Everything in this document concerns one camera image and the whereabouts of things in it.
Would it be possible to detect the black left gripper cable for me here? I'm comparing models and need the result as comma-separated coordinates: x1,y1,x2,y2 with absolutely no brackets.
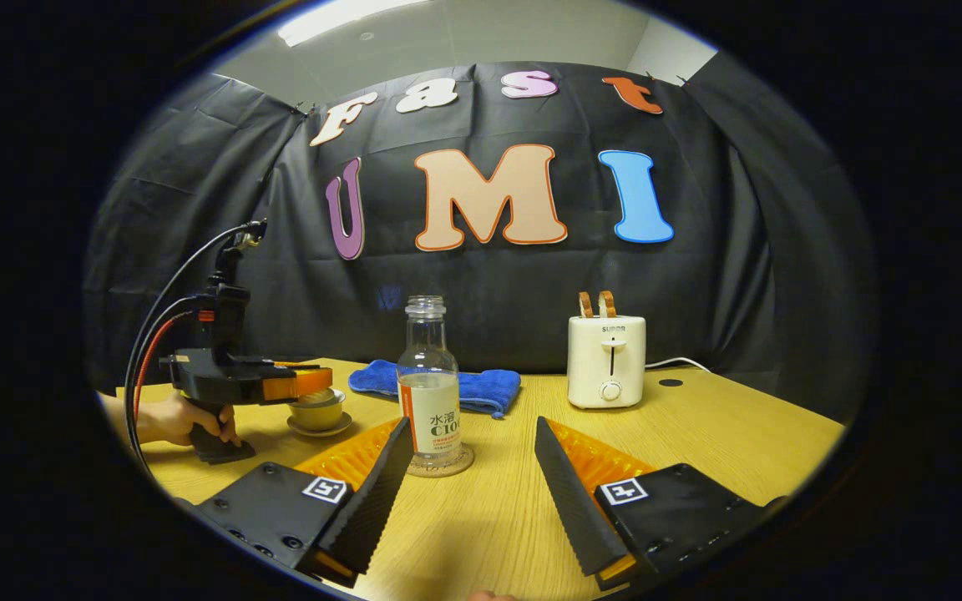
124,221,265,468

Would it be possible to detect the clear glass water bottle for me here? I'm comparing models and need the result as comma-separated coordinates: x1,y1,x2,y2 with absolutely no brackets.
397,295,463,467

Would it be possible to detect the cream ceramic saucer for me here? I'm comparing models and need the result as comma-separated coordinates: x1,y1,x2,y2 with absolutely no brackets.
286,412,354,438

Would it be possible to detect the black backdrop cloth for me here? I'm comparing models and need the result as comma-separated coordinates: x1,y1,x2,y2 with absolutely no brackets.
84,63,878,418

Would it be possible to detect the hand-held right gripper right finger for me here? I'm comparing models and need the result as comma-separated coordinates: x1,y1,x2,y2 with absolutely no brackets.
534,416,787,592

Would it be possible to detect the blue towel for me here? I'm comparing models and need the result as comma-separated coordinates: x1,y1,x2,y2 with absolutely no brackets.
348,359,522,419

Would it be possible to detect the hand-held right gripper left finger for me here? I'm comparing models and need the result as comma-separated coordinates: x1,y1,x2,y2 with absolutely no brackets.
193,416,413,589

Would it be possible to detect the white toaster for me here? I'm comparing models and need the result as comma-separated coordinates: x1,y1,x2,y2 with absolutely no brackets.
567,315,647,410

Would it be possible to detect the cream ceramic teacup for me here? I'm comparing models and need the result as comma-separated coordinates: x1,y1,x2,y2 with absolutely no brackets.
289,392,347,432

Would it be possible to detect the red left gripper cable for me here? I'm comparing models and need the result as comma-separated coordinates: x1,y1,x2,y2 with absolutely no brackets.
134,313,198,418

